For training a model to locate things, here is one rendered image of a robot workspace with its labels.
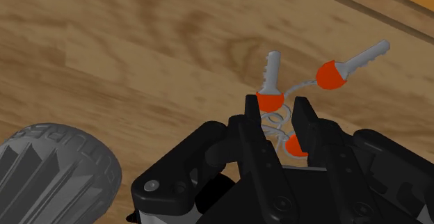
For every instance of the grey ribbed cylinder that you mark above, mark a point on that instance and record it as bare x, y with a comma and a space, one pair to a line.
61, 179

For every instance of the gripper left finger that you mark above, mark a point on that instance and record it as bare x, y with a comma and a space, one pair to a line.
251, 142

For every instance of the keyring with orange-headed keys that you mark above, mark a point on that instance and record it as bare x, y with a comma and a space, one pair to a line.
329, 75

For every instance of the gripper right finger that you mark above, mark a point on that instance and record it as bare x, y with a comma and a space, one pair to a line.
315, 131

